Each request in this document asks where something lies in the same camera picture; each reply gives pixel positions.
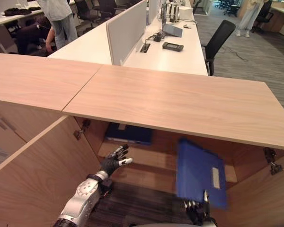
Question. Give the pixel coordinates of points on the long white office desk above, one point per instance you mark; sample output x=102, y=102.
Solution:
x=165, y=54

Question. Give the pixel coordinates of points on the robot right arm silver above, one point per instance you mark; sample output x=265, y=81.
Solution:
x=210, y=223

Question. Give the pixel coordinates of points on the metal cabinet door hinge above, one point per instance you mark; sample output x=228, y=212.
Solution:
x=276, y=168
x=269, y=153
x=81, y=130

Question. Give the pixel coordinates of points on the white desk partition panel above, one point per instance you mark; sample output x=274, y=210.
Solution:
x=126, y=33

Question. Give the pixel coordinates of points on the wooden cabinet shelf board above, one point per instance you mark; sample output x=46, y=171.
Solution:
x=153, y=158

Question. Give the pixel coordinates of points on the crouching person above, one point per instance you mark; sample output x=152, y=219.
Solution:
x=30, y=37

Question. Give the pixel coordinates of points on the standing person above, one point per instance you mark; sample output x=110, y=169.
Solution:
x=60, y=21

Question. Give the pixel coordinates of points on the open wooden office cabinet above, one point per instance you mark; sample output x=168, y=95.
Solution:
x=177, y=104

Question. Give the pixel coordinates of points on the wooden cabinet door with hinge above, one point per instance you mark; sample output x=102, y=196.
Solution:
x=45, y=175

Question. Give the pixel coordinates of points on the dark blue folder lying flat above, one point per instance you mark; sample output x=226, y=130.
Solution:
x=129, y=134

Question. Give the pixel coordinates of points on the white desk with black cloth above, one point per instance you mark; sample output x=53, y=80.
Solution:
x=4, y=21

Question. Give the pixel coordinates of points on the black mesh office chair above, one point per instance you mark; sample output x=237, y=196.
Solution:
x=219, y=42

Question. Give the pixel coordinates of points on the black swivel chair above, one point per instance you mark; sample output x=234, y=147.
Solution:
x=265, y=14

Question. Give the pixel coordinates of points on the black and white robot equipment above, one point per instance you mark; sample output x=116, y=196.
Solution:
x=171, y=11

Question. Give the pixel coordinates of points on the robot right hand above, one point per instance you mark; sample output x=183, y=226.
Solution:
x=196, y=211

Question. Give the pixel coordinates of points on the black cloth pile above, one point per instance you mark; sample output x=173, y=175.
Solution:
x=19, y=10

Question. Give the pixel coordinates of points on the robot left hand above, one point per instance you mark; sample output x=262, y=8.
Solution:
x=110, y=163

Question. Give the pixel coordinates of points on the black office chair with armrests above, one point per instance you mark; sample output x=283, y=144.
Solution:
x=87, y=11

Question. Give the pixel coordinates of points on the person in light clothes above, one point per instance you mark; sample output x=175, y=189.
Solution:
x=248, y=16

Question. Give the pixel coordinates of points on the wooden cabinet door two hinges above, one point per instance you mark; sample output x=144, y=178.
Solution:
x=260, y=196

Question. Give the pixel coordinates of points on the blue folder with white label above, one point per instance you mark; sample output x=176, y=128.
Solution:
x=198, y=172

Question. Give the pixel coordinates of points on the white computer mouse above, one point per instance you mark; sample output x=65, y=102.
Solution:
x=187, y=26

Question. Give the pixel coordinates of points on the robot left arm silver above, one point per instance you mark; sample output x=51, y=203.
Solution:
x=81, y=201

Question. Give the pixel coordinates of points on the black handheld controller device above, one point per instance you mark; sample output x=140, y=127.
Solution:
x=172, y=46

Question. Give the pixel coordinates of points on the white box on desk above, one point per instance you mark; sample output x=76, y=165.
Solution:
x=186, y=13

